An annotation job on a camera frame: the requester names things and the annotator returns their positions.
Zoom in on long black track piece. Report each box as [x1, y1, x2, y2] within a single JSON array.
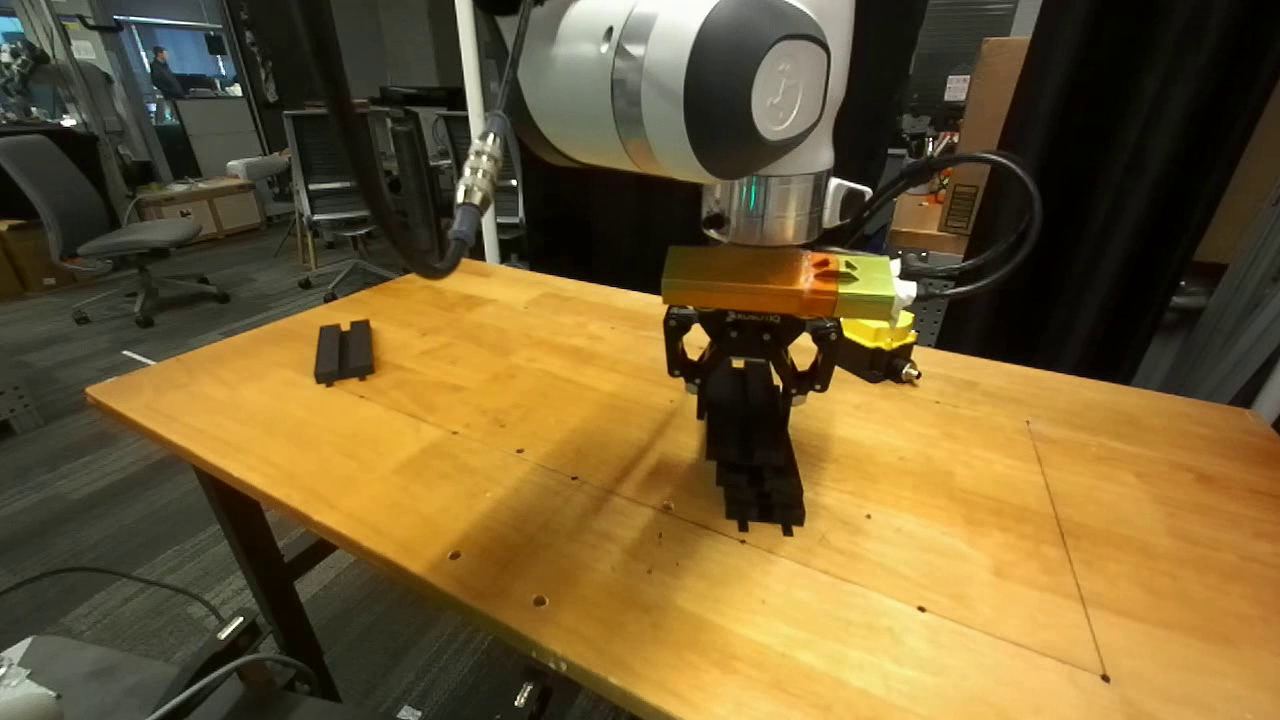
[[716, 451, 805, 537]]

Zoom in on white vertical pole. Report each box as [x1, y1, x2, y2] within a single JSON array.
[[451, 0, 501, 263]]

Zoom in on wooden table black legs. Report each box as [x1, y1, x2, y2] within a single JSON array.
[[87, 263, 1280, 720]]

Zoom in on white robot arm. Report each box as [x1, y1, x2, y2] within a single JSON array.
[[512, 0, 854, 321]]

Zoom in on grey office chair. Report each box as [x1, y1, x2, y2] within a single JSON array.
[[0, 137, 199, 327]]

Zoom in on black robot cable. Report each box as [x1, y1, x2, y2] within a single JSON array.
[[810, 150, 1046, 300]]

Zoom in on mesh back office chair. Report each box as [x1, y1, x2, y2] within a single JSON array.
[[283, 109, 397, 300]]

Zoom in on short black track piece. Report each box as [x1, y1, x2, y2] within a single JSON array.
[[312, 321, 374, 384], [707, 362, 786, 463]]

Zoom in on black curtain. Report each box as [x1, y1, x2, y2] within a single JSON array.
[[522, 0, 926, 288]]

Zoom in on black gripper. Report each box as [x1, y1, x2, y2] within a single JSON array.
[[665, 307, 831, 455]]

